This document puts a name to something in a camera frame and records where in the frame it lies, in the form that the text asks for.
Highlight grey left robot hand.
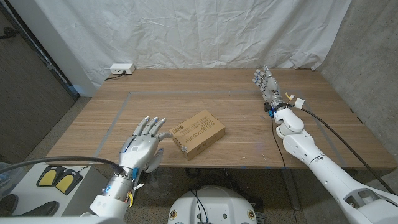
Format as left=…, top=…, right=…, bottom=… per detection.
left=118, top=116, right=173, bottom=177

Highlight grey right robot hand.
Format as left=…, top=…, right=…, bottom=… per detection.
left=252, top=65, right=285, bottom=108

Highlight yellow black foot pedal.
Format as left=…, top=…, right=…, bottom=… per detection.
left=36, top=166, right=65, bottom=187
left=55, top=169, right=84, bottom=196

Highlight white backdrop sheet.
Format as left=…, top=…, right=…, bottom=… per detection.
left=33, top=0, right=352, bottom=91

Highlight black power strip cord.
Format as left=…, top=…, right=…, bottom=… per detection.
left=104, top=70, right=127, bottom=82

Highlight white power strip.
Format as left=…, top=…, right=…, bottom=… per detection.
left=109, top=63, right=136, bottom=75

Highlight white pedal platform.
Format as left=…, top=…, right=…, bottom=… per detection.
left=9, top=162, right=109, bottom=217

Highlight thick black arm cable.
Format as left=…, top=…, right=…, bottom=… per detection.
left=0, top=156, right=127, bottom=175
left=300, top=106, right=397, bottom=196

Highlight cardboard packing box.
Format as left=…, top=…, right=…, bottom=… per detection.
left=169, top=109, right=226, bottom=162

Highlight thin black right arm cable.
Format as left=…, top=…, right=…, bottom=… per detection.
left=271, top=117, right=301, bottom=224

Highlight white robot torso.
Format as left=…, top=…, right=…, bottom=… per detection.
left=167, top=185, right=258, bottom=224

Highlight clear plastic bin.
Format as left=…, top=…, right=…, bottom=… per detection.
left=0, top=161, right=24, bottom=200

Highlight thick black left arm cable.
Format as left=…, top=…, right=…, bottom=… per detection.
left=0, top=156, right=127, bottom=175

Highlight black floor cable bundle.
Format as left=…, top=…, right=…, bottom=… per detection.
left=185, top=167, right=240, bottom=195

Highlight blue torso cable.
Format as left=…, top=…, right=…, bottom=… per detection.
left=197, top=198, right=209, bottom=224

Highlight black torso cable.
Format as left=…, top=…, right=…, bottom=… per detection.
left=190, top=189, right=203, bottom=224

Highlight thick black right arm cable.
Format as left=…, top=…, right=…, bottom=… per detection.
left=300, top=106, right=397, bottom=196

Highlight white robot shoulder housing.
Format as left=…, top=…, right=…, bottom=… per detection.
left=0, top=215, right=127, bottom=224

